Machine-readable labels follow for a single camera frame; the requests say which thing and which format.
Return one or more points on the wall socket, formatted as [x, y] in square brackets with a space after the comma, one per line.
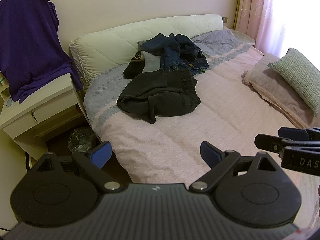
[225, 19]

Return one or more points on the dark navy jeans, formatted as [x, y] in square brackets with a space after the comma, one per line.
[172, 43]

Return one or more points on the small drawer key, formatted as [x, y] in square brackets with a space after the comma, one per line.
[34, 116]

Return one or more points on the black printed garment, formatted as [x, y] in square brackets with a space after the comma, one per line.
[132, 71]

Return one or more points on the white desk with drawer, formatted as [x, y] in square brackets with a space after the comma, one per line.
[25, 120]

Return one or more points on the bright green garment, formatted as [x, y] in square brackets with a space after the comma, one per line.
[202, 72]

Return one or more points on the trash bin with clear bag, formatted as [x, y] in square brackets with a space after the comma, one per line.
[80, 138]

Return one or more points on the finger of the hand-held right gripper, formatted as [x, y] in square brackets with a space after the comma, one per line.
[267, 142]
[292, 133]

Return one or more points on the purple cloth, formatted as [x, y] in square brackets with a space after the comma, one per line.
[30, 42]

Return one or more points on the folded pink blanket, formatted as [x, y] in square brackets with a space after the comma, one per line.
[272, 85]

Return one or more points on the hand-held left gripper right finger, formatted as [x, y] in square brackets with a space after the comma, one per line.
[210, 153]

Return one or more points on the black pants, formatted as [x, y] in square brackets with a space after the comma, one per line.
[155, 97]

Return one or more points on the pink curtain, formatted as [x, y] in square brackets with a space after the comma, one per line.
[252, 10]

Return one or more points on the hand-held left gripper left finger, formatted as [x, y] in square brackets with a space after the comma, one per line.
[101, 155]

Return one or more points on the grey rounded bedside shelf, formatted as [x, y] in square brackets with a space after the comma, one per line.
[243, 38]

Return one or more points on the blue denim jeans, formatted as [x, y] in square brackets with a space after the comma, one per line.
[197, 63]

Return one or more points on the light grey garment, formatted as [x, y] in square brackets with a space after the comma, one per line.
[151, 63]

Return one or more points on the white quilted headboard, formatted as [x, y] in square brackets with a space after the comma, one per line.
[105, 45]

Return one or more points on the green checkered pillow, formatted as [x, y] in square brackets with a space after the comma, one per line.
[297, 72]

